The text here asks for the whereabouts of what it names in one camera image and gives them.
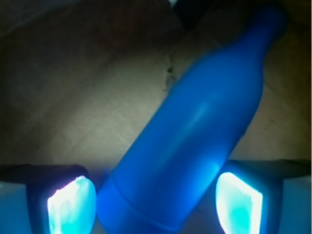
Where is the brown paper bag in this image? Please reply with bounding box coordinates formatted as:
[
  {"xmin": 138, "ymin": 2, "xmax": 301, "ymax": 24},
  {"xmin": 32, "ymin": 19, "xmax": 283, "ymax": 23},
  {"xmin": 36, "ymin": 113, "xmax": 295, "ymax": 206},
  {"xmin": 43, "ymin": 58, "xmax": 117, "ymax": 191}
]
[{"xmin": 0, "ymin": 0, "xmax": 312, "ymax": 174}]

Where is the blue plastic bottle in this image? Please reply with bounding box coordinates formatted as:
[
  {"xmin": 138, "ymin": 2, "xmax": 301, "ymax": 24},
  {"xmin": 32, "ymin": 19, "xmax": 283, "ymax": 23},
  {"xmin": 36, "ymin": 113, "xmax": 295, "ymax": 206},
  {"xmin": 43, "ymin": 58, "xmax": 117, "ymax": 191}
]
[{"xmin": 97, "ymin": 2, "xmax": 287, "ymax": 234}]

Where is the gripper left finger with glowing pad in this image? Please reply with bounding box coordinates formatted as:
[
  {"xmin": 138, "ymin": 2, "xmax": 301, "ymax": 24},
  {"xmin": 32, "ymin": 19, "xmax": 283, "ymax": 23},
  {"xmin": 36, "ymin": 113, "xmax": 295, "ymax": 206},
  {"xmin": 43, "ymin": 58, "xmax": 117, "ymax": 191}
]
[{"xmin": 0, "ymin": 164, "xmax": 97, "ymax": 234}]

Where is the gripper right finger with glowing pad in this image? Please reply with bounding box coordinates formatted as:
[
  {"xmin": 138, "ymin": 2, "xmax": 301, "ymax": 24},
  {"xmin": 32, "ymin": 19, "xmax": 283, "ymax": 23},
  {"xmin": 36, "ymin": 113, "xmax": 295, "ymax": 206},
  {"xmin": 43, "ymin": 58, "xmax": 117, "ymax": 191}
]
[{"xmin": 215, "ymin": 159, "xmax": 312, "ymax": 234}]

